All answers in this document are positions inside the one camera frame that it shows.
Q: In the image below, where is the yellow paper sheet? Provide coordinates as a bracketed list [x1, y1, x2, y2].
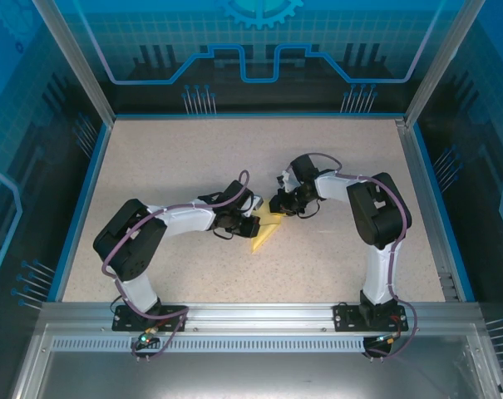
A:
[249, 198, 283, 254]

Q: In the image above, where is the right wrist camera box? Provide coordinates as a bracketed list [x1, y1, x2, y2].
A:
[276, 169, 297, 194]

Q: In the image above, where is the aluminium mounting rail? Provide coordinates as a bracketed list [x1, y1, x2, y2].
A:
[41, 302, 481, 330]

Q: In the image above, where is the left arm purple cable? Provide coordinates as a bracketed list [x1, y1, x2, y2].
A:
[101, 169, 252, 363]

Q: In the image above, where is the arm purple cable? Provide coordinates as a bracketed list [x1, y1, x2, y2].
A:
[101, 169, 252, 363]
[286, 152, 419, 362]

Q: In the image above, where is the aluminium side rail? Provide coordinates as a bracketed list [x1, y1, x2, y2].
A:
[394, 118, 462, 303]

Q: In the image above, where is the slotted grey cable duct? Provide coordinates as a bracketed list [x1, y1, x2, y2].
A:
[50, 337, 471, 353]

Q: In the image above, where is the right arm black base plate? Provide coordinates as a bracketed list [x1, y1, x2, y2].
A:
[333, 303, 409, 333]

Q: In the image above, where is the left cable connector with LED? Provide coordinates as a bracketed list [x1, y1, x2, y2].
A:
[135, 325, 160, 347]

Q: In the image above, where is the cable connector with led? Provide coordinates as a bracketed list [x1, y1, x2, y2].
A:
[135, 325, 160, 347]
[373, 331, 403, 347]

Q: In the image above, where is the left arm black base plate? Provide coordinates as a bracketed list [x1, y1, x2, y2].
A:
[111, 304, 189, 333]

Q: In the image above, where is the metal frame tray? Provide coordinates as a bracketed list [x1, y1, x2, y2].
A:
[9, 323, 503, 399]

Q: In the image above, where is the right cable connector with LED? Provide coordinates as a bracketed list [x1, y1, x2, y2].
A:
[373, 331, 403, 347]

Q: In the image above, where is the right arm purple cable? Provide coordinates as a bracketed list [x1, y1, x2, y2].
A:
[286, 152, 419, 362]

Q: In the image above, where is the aluminium frame post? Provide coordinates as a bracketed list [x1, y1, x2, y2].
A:
[31, 0, 117, 126]
[403, 0, 487, 128]

